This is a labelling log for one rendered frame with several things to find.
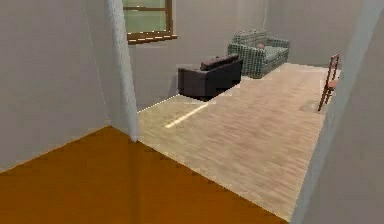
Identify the dark purple sofa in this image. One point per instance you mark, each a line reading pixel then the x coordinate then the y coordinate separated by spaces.
pixel 208 78

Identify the green checked sofa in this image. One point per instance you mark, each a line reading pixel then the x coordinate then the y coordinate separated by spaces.
pixel 263 55

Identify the small pink cushion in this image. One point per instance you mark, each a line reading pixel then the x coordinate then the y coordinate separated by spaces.
pixel 260 46

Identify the brown framed window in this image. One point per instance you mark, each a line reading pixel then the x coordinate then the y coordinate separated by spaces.
pixel 146 20

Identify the red wooden chair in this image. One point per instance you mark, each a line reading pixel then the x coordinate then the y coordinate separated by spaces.
pixel 330 83

